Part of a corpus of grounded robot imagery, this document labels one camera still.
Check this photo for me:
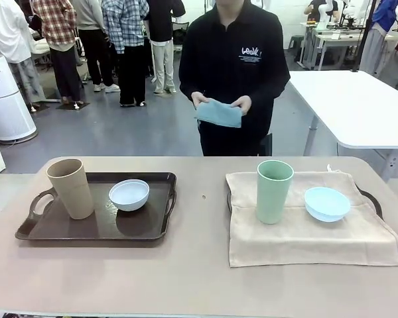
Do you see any green tall cup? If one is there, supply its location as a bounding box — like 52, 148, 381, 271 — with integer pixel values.
256, 160, 295, 225

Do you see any bystander in blue plaid shirt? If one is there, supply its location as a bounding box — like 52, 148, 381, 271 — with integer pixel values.
101, 0, 151, 108

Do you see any black slanted stand pole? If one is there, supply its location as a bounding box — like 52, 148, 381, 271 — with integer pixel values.
350, 0, 379, 73

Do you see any bystander in white shirt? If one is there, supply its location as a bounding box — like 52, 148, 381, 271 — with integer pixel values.
0, 0, 44, 111

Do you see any white cylindrical air purifier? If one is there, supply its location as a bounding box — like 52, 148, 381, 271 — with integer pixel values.
0, 54, 38, 144

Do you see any person's left forearm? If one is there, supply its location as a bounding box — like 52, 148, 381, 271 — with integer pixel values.
248, 71, 291, 110

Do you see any beige cloth mat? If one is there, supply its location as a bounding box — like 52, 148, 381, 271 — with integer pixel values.
225, 164, 398, 268

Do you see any grey background stool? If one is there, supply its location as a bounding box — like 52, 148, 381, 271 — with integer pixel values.
289, 34, 306, 64

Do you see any bystander in grey sweater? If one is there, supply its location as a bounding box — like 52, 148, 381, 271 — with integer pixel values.
74, 0, 121, 94

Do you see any dark brown serving tray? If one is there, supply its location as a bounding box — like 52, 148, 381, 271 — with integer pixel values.
226, 185, 385, 221
15, 171, 178, 248

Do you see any person's right hand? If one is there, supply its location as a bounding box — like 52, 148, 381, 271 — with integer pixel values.
190, 91, 211, 111

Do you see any teal cloth mat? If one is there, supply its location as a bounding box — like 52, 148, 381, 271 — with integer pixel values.
194, 100, 243, 129

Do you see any large white table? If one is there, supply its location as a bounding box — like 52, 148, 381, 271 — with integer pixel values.
287, 70, 398, 182

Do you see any bystander in blue top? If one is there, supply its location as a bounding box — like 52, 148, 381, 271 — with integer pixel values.
358, 0, 398, 80

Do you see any white background workbench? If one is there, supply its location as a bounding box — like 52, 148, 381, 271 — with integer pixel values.
299, 21, 398, 72

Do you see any person's right forearm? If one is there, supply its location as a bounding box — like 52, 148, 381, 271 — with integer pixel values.
178, 71, 205, 100

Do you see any bystander in red plaid shirt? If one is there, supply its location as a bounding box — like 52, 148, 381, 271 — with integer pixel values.
31, 0, 86, 107

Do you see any person in black jacket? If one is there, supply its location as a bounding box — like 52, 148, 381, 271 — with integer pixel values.
178, 0, 291, 157

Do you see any tan tall cup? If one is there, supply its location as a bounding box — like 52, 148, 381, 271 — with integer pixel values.
46, 158, 96, 220

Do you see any bystander in beige trousers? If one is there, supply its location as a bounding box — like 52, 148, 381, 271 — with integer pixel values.
145, 0, 187, 95

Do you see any person's left hand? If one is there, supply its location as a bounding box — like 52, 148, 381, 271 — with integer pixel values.
230, 95, 253, 117

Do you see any white bowl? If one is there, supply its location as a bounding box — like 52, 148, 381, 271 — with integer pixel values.
108, 179, 151, 212

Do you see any light blue bowl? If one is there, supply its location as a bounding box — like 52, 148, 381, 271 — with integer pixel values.
304, 186, 352, 223

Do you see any black office chair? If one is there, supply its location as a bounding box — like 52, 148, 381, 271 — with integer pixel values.
171, 21, 190, 51

